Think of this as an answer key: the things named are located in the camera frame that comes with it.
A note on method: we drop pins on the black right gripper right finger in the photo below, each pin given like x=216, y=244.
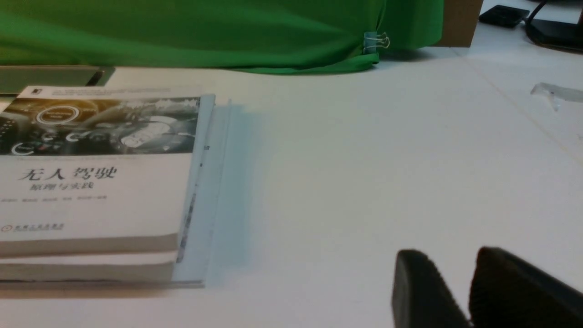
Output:
x=509, y=292

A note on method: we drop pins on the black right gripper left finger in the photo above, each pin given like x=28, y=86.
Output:
x=420, y=296

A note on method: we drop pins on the clear plastic piece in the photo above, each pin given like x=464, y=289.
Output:
x=556, y=94

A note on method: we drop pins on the silver binder clip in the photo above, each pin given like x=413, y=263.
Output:
x=373, y=42

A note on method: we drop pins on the black monitor stand base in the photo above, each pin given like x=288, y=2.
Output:
x=555, y=35

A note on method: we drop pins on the black flat device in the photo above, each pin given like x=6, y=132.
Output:
x=503, y=16

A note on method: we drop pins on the brown cardboard box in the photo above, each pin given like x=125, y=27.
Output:
x=460, y=18

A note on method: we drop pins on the green backdrop cloth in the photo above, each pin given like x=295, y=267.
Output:
x=259, y=36

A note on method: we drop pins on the top white paperback book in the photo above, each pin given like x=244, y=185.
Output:
x=99, y=169

